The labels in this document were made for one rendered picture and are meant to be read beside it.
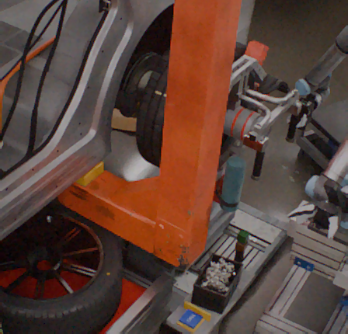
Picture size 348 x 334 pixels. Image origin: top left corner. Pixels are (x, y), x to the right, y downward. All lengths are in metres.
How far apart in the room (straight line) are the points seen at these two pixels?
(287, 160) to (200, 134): 2.00
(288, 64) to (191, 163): 2.95
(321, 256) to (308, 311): 0.45
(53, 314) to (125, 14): 1.19
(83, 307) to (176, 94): 0.91
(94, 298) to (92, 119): 0.71
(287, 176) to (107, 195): 1.59
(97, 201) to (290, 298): 0.99
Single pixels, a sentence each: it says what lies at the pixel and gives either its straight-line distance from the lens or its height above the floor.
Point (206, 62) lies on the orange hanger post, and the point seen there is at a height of 1.48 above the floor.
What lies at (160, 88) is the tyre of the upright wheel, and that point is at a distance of 2.88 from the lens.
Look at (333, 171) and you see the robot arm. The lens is 2.34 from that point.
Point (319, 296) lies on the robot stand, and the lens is 3.28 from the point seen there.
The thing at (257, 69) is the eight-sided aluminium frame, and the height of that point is 1.06.
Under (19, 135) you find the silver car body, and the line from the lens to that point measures 2.93.
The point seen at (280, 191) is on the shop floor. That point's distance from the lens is 4.09.
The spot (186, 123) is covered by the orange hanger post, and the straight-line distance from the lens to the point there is 2.39.
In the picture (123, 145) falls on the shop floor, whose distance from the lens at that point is 4.28.
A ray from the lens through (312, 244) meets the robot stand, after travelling 2.80.
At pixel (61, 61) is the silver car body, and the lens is 2.95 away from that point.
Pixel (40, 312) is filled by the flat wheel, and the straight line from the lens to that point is 2.70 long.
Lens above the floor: 2.60
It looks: 38 degrees down
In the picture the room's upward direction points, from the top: 6 degrees clockwise
